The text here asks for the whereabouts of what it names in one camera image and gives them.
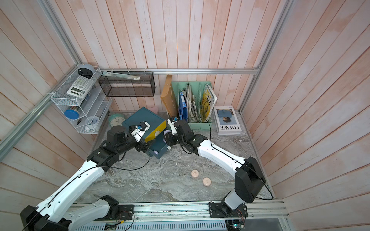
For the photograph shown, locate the round grey speaker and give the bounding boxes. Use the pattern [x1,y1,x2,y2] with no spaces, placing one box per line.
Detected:
[77,64,95,79]

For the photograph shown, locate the brown envelope folder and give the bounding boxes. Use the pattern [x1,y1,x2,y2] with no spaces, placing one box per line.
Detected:
[161,75,178,117]

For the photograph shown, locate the green alarm clock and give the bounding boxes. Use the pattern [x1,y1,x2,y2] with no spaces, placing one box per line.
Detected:
[108,113,125,127]

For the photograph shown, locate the white wire shelf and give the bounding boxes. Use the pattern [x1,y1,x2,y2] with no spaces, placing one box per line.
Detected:
[51,66,112,134]

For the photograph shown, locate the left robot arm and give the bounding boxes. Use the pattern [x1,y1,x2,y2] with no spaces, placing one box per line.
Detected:
[20,122,150,231]

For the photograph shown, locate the blue binder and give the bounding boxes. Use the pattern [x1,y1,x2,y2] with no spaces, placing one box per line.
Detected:
[179,91,188,120]

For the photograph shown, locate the newspapers in organizer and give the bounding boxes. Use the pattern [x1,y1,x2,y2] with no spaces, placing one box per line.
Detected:
[183,83,201,123]

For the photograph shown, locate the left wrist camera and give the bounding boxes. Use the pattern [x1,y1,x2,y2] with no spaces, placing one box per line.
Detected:
[129,121,150,142]

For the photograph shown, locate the ruler on basket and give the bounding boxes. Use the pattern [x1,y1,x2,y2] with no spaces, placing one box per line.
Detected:
[101,71,141,80]

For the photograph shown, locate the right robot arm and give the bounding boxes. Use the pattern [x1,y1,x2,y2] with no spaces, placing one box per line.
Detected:
[164,117,266,211]

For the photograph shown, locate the green file organizer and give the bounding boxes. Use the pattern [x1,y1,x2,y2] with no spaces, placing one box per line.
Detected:
[171,81,217,131]

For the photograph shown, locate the white calculator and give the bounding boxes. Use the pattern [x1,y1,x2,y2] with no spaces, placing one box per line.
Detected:
[66,76,94,99]

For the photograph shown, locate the teal drawer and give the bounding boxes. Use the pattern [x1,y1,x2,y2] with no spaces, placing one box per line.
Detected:
[148,131,171,159]

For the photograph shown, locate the blue lid jar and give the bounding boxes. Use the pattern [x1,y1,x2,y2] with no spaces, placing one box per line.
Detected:
[64,106,80,120]

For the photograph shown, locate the yellow drawer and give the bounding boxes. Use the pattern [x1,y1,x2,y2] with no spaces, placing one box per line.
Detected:
[144,121,167,142]

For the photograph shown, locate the pink earphone case bottom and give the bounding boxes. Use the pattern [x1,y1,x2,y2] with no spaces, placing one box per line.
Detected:
[202,177,212,187]

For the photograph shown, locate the teal drawer cabinet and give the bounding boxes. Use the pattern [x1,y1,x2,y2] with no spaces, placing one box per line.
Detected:
[122,107,165,155]

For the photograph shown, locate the yellow magazine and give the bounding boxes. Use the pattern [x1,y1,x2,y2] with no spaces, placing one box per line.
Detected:
[200,84,218,123]

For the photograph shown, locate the LOEWE book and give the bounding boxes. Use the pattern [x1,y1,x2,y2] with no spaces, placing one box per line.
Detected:
[214,106,242,135]

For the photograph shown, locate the black mesh basket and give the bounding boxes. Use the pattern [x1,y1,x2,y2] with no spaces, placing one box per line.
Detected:
[98,71,156,97]

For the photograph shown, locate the pink earphone case middle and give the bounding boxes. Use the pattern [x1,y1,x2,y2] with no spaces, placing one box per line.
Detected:
[191,169,199,178]

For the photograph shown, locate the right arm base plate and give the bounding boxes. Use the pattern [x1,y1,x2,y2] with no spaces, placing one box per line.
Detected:
[208,201,248,218]

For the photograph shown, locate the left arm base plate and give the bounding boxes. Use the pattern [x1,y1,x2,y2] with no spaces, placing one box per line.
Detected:
[95,205,134,221]

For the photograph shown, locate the pink earphone case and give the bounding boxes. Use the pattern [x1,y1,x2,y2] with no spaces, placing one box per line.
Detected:
[191,169,199,178]
[202,177,212,187]

